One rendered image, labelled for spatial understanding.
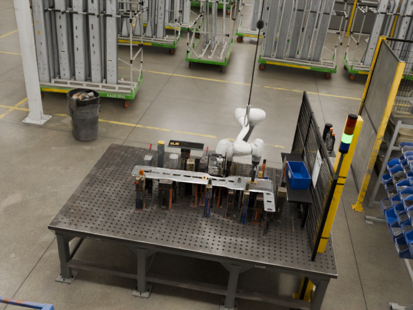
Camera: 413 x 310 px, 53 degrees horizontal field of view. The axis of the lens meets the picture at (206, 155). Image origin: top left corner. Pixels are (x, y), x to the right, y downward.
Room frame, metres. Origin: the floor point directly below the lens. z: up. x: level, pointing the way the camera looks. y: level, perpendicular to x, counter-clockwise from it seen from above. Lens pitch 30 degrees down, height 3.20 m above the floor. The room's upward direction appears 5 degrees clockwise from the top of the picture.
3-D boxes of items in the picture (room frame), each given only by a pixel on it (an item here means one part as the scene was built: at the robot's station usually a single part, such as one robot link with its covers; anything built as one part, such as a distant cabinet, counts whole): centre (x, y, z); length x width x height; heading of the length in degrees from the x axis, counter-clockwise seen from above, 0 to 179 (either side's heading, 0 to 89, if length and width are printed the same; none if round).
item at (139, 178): (3.21, 0.59, 0.88); 0.15 x 0.11 x 0.36; 178
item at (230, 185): (3.37, 0.02, 1.00); 1.38 x 0.22 x 0.02; 88
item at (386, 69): (5.13, -2.15, 1.00); 1.34 x 0.14 x 2.00; 174
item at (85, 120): (5.82, 1.95, 0.36); 0.54 x 0.50 x 0.73; 174
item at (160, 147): (3.73, 0.48, 0.92); 0.08 x 0.08 x 0.44; 88
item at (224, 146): (4.13, -0.19, 0.92); 0.18 x 0.16 x 0.22; 107
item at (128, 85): (7.48, 2.38, 0.88); 1.93 x 1.01 x 1.76; 90
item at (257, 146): (3.36, -0.45, 1.40); 0.13 x 0.11 x 0.16; 107
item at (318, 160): (3.24, -1.02, 1.30); 0.23 x 0.02 x 0.31; 178
